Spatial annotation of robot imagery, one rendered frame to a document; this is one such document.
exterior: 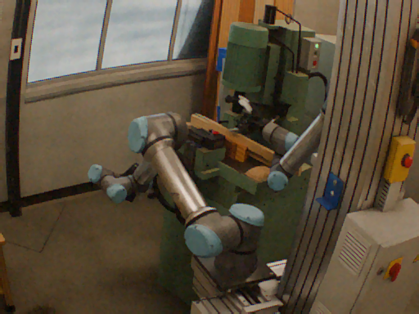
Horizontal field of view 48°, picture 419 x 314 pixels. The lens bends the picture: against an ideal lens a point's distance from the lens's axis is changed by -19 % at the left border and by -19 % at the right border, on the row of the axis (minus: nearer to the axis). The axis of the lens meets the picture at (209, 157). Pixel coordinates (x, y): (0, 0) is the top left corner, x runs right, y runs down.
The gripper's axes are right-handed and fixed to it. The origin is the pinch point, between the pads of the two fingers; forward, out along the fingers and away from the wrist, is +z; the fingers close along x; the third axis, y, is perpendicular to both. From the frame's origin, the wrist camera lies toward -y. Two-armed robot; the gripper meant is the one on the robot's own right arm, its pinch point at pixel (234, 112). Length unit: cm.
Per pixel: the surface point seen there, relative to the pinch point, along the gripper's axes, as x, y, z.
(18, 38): -1, 52, 134
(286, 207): 43, -51, -10
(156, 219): 103, -69, 88
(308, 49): -37, -36, -3
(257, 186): 24.4, -5.0, -19.1
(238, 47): -27.2, -2.4, 10.3
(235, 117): 4.9, -12.9, 8.8
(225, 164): 23.3, -5.0, -0.1
